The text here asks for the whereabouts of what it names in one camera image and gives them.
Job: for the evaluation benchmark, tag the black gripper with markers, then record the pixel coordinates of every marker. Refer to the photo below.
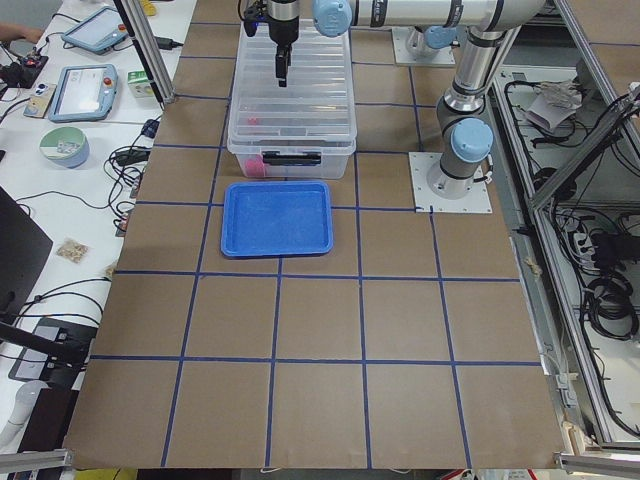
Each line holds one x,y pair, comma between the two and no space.
282,27

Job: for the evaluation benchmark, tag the blue plastic tray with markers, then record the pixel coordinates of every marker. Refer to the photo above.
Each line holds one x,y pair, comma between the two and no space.
277,218

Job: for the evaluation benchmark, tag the clear plastic box lid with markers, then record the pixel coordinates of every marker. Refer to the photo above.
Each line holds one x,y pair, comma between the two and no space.
315,111

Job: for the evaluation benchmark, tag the person hand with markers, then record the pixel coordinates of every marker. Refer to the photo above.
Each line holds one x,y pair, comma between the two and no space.
10,32

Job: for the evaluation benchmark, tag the near teach pendant tablet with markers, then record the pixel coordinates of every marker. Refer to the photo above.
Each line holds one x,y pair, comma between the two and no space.
84,93

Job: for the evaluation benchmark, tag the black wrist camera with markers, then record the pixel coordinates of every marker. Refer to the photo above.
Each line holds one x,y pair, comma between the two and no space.
254,15

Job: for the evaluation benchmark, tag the light green bowl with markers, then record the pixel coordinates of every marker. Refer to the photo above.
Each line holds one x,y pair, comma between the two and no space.
65,146

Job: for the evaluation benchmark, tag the teach pendant tablet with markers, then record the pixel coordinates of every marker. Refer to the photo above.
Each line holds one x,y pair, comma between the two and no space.
99,32
84,93

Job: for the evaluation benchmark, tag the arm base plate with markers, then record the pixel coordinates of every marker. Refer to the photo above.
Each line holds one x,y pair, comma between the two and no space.
443,59
435,192

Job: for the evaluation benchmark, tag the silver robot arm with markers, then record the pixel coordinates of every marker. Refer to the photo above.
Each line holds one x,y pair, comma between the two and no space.
424,41
467,141

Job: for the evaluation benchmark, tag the small snack bag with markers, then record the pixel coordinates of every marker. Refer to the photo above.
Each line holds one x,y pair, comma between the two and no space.
72,251

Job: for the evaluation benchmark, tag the far teach pendant tablet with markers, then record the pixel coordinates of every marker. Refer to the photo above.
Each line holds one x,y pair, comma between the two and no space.
99,32

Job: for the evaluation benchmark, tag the aluminium frame post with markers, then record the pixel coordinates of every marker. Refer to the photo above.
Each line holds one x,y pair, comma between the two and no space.
140,32

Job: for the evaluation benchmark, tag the black monitor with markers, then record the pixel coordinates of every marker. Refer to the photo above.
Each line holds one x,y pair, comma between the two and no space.
25,248

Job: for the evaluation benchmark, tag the clear plastic storage box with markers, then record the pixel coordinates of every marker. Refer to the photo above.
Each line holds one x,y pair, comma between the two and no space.
293,152

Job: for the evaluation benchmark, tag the green white carton box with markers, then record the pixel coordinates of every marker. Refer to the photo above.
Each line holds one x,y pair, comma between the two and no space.
139,84

